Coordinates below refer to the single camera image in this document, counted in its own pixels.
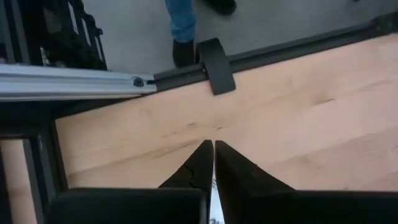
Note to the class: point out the silver aluminium rail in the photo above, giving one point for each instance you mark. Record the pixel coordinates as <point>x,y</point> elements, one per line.
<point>77,82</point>

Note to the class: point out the black rail bracket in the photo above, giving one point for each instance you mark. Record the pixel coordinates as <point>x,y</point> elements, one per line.
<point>217,68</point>

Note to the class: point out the person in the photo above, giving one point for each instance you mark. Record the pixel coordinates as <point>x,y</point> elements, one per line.
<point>182,18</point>

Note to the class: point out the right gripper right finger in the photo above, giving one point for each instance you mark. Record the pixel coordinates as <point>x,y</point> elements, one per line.
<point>280,208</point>

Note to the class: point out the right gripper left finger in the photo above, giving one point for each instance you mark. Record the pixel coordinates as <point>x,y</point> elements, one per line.
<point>140,205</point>

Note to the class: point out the white vanity pack bag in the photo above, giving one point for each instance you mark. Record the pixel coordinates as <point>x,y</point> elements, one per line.
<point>216,208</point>

